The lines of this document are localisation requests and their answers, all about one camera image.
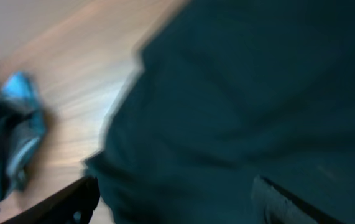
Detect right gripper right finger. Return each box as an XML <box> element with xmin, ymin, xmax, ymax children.
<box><xmin>251</xmin><ymin>176</ymin><xmax>343</xmax><ymax>224</ymax></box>

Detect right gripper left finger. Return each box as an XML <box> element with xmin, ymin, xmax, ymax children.
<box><xmin>2</xmin><ymin>176</ymin><xmax>100</xmax><ymax>224</ymax></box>

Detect dark teal t-shirt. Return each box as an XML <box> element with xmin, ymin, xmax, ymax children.
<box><xmin>86</xmin><ymin>0</ymin><xmax>355</xmax><ymax>223</ymax></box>

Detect light blue garment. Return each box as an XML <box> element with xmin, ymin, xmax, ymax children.
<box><xmin>0</xmin><ymin>72</ymin><xmax>46</xmax><ymax>197</ymax></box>

